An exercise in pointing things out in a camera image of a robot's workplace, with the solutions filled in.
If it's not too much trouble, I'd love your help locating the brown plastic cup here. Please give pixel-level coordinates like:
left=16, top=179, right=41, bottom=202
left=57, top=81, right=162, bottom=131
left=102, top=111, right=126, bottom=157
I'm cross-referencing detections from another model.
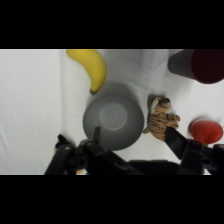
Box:
left=167, top=49, right=224, bottom=85

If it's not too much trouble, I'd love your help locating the red round toy fruit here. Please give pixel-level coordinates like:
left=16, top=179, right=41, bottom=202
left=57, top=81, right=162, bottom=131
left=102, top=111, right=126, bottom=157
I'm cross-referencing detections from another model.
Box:
left=188, top=119, right=224, bottom=146

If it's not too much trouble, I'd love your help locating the grey bowl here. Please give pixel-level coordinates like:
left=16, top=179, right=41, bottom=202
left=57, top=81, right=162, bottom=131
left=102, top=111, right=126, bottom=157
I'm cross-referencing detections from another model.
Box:
left=82, top=93, right=146, bottom=152

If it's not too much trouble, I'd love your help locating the yellow banana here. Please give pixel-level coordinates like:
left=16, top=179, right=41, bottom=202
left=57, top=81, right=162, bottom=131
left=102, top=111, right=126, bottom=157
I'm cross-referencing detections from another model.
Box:
left=65, top=49, right=108, bottom=96

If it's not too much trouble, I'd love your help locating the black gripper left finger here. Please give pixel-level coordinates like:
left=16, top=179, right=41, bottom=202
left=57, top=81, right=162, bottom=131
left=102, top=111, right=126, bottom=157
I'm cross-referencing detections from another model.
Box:
left=79, top=125, right=112, bottom=158

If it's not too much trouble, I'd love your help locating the tiger plush toy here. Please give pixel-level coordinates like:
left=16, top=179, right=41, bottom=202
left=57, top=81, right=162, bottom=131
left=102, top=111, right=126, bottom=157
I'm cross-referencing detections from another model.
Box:
left=142, top=95, right=181, bottom=141

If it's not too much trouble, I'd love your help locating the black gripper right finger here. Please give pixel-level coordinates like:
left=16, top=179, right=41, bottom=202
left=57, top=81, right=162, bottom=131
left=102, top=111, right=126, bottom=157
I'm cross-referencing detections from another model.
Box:
left=165, top=127, right=208, bottom=168

